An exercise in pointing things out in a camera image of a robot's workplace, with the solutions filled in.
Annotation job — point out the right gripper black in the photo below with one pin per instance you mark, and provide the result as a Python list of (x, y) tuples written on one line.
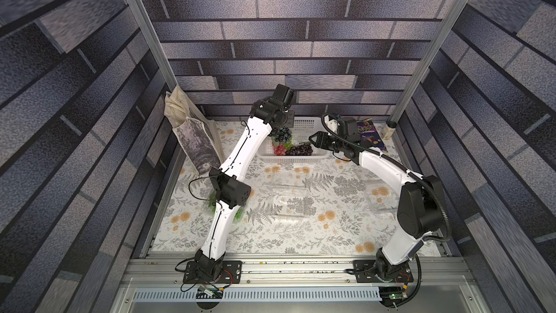
[(319, 140)]

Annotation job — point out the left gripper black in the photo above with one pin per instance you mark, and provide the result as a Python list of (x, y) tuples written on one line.
[(289, 124)]

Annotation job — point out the dark blue grape bunch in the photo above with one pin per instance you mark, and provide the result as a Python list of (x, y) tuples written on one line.
[(285, 134)]

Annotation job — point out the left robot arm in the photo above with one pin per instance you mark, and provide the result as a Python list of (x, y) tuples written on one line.
[(228, 182)]

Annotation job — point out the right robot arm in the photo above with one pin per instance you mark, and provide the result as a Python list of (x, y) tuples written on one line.
[(421, 212)]

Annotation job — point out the white plastic basket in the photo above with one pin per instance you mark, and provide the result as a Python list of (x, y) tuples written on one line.
[(292, 145)]

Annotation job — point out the dark red grape bunch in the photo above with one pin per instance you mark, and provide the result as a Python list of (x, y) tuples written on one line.
[(304, 149)]

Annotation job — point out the pink grape bunch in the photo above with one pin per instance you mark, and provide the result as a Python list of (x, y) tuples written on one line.
[(280, 150)]

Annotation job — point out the purple candy bag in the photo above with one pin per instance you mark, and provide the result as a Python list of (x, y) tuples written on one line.
[(369, 133)]

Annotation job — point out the beige tote bag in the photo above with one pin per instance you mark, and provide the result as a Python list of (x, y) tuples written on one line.
[(195, 133)]

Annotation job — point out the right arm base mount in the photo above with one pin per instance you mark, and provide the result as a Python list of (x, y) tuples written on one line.
[(380, 271)]

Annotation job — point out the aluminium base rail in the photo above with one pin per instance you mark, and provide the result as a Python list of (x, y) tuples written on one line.
[(296, 283)]

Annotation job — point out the aluminium frame post right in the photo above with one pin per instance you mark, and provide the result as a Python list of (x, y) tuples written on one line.
[(423, 65)]

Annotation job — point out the aluminium frame post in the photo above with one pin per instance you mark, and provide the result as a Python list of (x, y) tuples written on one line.
[(423, 65), (146, 26)]

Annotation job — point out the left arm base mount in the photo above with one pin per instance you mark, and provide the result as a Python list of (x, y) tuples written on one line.
[(222, 273)]

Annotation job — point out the aluminium frame post left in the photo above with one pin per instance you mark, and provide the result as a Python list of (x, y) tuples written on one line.
[(146, 26)]

